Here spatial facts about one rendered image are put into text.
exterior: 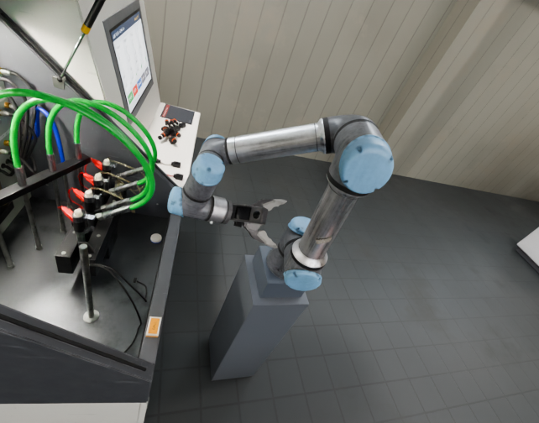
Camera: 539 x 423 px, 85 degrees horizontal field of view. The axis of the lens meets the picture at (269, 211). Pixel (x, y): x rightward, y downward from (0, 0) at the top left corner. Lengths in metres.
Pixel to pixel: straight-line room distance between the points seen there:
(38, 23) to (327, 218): 0.92
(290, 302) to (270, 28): 2.61
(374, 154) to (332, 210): 0.18
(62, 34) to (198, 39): 2.19
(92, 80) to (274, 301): 0.96
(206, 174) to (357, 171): 0.35
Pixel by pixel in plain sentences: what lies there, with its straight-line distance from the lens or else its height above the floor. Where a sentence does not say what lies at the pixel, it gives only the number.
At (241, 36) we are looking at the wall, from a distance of 3.20.
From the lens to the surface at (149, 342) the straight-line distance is 0.87.
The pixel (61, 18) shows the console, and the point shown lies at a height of 1.46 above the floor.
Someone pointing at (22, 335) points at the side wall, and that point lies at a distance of 0.68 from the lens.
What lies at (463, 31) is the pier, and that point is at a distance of 3.84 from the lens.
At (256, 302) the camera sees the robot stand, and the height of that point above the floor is 0.80.
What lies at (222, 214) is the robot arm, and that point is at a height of 1.20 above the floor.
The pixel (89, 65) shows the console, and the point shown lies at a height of 1.36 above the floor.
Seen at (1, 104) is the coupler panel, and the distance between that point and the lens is 1.16.
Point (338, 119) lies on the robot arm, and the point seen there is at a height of 1.51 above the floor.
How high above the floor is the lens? 1.75
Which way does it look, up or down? 38 degrees down
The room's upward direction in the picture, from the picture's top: 24 degrees clockwise
